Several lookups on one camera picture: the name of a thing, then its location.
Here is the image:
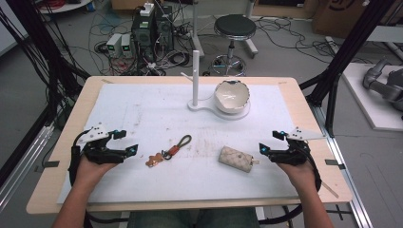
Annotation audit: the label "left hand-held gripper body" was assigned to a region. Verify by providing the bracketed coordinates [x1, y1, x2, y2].
[75, 123, 126, 165]

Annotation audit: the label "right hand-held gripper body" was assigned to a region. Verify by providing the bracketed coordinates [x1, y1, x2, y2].
[271, 126, 328, 166]

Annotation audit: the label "beige quilted key pouch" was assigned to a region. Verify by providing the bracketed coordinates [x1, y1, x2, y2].
[218, 144, 260, 174]

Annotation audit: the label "keychain with brown leather strap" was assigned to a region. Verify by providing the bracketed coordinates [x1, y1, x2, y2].
[144, 134, 193, 168]

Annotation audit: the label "white eggshell-shaped bowl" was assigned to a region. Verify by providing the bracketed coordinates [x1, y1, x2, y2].
[213, 79, 252, 115]

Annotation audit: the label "white key hook stand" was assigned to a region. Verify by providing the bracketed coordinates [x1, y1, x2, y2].
[180, 49, 252, 122]

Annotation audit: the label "person's left hand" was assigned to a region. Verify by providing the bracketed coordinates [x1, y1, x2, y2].
[75, 156, 119, 185]

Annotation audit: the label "person's right hand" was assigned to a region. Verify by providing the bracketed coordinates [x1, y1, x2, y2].
[278, 159, 318, 191]

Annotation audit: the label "white table mat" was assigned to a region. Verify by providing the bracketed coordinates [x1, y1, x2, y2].
[56, 82, 300, 205]

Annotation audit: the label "black tape piece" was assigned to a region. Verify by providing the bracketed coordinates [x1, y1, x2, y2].
[33, 160, 61, 174]
[324, 159, 347, 171]

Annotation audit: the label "white platform board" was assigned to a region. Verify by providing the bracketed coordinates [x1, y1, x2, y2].
[341, 62, 403, 133]

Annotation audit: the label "silver power supply box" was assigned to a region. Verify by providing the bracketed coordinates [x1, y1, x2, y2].
[120, 33, 133, 59]
[106, 32, 124, 57]

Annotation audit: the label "person's legs in jeans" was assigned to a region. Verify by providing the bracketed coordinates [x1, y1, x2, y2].
[126, 206, 261, 228]

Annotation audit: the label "black computer tower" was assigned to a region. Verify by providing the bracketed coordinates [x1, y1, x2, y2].
[154, 4, 175, 55]
[130, 9, 157, 64]

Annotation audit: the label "black round stool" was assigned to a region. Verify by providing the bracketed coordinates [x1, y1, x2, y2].
[211, 13, 259, 78]

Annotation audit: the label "white power adapter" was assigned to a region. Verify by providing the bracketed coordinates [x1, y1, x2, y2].
[139, 2, 156, 18]

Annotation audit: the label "brown cardboard box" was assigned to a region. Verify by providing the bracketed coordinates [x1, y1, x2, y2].
[311, 0, 403, 40]

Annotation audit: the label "round white table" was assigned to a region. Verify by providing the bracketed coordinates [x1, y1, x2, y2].
[37, 0, 93, 15]

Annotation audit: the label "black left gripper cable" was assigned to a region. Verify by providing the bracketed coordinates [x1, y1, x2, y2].
[67, 131, 87, 188]

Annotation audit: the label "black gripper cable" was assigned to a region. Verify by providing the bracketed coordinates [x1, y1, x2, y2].
[67, 131, 87, 188]
[259, 147, 323, 226]

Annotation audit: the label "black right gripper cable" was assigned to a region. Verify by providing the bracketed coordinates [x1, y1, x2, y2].
[259, 147, 323, 226]

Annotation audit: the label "aluminium rail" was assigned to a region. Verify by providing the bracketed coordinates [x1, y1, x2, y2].
[309, 104, 375, 228]
[0, 123, 55, 214]

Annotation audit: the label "tangle of floor cables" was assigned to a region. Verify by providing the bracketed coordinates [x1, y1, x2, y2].
[88, 6, 198, 77]

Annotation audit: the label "black frame post with cables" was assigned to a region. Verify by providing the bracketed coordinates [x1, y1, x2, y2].
[0, 0, 92, 127]

